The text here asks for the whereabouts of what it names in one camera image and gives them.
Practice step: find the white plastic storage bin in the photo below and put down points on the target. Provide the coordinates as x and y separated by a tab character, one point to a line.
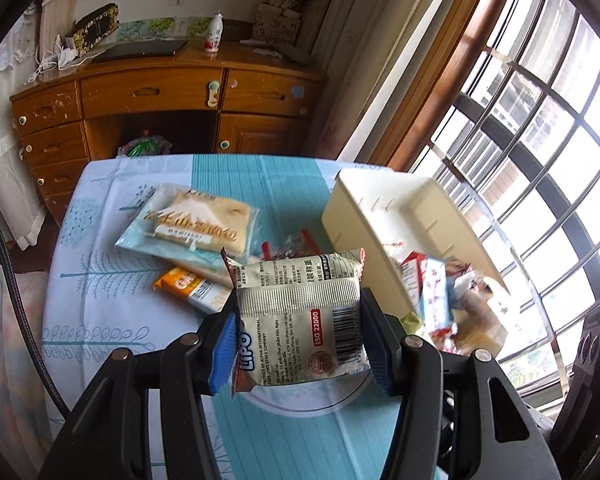
390	214

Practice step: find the brown cake packet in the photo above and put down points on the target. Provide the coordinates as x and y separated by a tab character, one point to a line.
477	326

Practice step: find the white red snack bag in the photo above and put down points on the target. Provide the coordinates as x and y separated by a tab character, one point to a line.
467	288

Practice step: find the doll figure on desk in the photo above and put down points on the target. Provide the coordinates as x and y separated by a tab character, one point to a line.
278	22

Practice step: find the white red bottle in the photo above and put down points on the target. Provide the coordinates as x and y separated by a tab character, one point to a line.
214	32

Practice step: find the wooden desk with drawers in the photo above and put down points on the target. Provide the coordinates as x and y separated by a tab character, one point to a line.
236	101

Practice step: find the metal window grille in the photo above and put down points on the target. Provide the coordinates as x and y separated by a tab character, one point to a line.
518	152

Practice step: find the orange white snack bar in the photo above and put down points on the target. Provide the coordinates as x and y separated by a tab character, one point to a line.
205	295

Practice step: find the dark laptop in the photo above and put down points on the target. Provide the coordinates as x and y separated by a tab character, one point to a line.
141	49

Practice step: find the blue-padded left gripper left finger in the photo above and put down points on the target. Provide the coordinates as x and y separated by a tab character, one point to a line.
218	350

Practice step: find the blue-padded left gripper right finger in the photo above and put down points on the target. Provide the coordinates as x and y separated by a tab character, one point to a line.
382	346

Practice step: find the blue red cookie package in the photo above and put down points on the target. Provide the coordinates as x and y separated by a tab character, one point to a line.
424	279

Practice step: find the Fuji bread package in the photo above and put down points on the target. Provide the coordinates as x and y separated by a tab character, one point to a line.
192	229

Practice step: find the blue leaf pattern tablecloth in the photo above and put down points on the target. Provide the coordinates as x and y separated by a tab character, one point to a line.
102	296

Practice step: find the black gold patterned case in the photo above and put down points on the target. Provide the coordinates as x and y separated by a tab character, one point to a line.
89	31

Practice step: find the green plastic bag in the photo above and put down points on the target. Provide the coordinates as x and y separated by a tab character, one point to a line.
145	146

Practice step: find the red wrapped brownie packet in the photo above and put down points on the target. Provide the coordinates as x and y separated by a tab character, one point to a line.
298	245

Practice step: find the white Lipo biscuit packet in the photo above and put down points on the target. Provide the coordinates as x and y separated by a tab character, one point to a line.
300	319

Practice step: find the white lace cover cloth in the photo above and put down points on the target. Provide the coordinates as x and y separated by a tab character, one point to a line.
22	213

